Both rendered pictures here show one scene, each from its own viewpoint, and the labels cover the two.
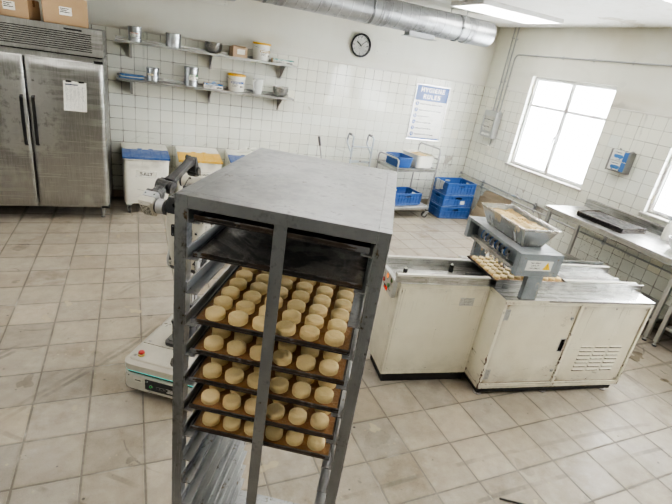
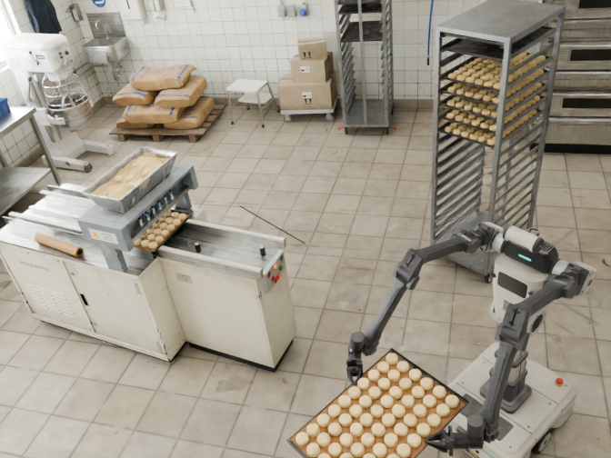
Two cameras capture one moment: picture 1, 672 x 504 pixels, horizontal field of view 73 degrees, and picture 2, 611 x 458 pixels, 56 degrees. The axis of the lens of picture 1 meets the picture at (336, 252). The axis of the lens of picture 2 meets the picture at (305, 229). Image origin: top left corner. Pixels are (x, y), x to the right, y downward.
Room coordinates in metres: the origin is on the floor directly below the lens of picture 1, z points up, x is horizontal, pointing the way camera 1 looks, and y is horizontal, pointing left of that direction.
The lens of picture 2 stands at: (4.57, 1.61, 2.93)
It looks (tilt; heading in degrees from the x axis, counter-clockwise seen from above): 36 degrees down; 225
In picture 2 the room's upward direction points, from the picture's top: 8 degrees counter-clockwise
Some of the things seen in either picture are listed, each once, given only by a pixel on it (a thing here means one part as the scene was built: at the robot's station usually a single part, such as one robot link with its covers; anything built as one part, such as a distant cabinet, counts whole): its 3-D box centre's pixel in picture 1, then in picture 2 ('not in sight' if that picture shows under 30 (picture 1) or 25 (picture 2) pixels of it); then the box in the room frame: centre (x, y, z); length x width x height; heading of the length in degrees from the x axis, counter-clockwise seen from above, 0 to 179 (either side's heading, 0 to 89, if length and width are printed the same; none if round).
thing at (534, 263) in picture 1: (505, 255); (145, 214); (3.14, -1.24, 1.01); 0.72 x 0.33 x 0.34; 16
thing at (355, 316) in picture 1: (365, 266); (469, 48); (1.22, -0.09, 1.59); 0.64 x 0.03 x 0.03; 175
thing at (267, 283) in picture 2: (389, 280); (274, 271); (2.90, -0.40, 0.77); 0.24 x 0.04 x 0.14; 16
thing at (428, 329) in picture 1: (425, 320); (231, 297); (3.00, -0.75, 0.45); 0.70 x 0.34 x 0.90; 106
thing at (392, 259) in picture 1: (503, 264); (123, 241); (3.31, -1.31, 0.87); 2.01 x 0.03 x 0.07; 106
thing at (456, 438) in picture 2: not in sight; (456, 441); (3.39, 1.06, 1.00); 0.07 x 0.07 x 0.10; 37
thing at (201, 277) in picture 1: (237, 241); (527, 59); (1.25, 0.30, 1.59); 0.64 x 0.03 x 0.03; 175
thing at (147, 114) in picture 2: not in sight; (155, 109); (1.23, -3.97, 0.32); 0.72 x 0.42 x 0.17; 120
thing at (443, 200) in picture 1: (451, 198); not in sight; (7.51, -1.77, 0.30); 0.60 x 0.40 x 0.20; 116
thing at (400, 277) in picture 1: (524, 281); (151, 215); (3.03, -1.39, 0.87); 2.01 x 0.03 x 0.07; 106
